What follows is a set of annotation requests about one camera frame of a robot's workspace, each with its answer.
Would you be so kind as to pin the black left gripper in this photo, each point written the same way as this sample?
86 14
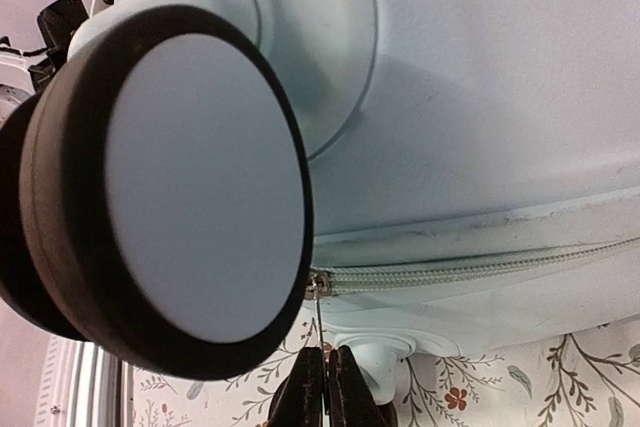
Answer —
57 23

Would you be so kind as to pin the floral white tablecloth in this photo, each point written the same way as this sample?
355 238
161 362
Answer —
589 378

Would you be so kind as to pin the aluminium front rail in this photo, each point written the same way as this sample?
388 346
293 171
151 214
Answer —
100 389

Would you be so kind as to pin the light blue hard-shell suitcase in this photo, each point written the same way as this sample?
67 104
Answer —
434 176

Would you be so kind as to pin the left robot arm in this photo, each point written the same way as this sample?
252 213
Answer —
24 73

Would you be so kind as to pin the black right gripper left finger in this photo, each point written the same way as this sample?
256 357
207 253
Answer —
298 400

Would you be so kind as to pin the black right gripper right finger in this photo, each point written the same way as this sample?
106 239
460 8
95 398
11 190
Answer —
351 403

